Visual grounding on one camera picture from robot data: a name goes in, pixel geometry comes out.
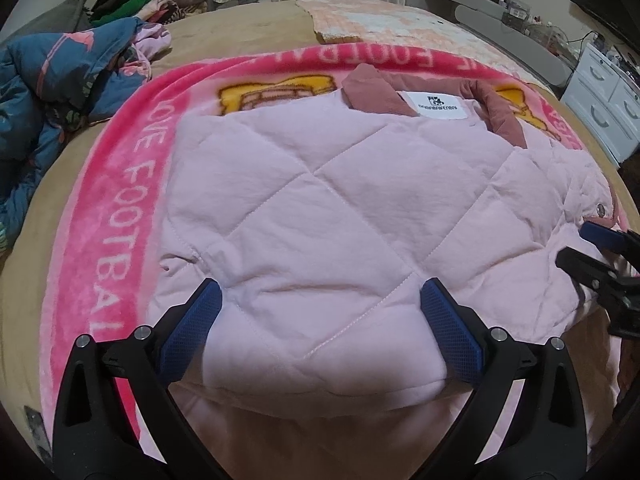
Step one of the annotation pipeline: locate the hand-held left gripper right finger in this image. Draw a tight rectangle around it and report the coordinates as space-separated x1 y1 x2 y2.
420 278 588 480

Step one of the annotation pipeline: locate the blue floral quilt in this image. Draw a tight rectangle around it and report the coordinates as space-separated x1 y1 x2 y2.
0 16 153 256

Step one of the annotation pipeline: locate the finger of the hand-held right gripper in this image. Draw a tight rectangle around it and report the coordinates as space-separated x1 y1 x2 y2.
555 247 640 307
579 220 640 252

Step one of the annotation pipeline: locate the grey wall shelf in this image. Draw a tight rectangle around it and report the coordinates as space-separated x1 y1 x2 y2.
417 0 573 88

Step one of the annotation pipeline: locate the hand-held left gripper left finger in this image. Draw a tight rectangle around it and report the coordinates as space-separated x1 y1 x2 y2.
52 278 223 480

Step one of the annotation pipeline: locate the pink quilted jacket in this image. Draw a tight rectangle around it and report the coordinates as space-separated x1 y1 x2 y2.
147 62 626 480

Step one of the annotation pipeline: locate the pale pink patterned blanket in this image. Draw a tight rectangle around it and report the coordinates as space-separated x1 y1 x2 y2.
295 0 546 91

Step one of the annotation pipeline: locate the white drawer unit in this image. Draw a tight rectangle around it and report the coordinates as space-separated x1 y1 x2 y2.
560 40 640 163

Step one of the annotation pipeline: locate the bed with tan sheet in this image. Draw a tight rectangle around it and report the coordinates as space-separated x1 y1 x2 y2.
0 0 640 411

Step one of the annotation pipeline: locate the small pink garment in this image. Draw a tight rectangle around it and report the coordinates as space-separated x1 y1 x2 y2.
131 24 173 83

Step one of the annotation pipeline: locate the pink printed blanket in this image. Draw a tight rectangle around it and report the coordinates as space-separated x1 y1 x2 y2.
37 42 626 480

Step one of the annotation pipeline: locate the grey upholstered headboard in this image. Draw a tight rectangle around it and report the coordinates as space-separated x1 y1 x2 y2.
0 0 88 56

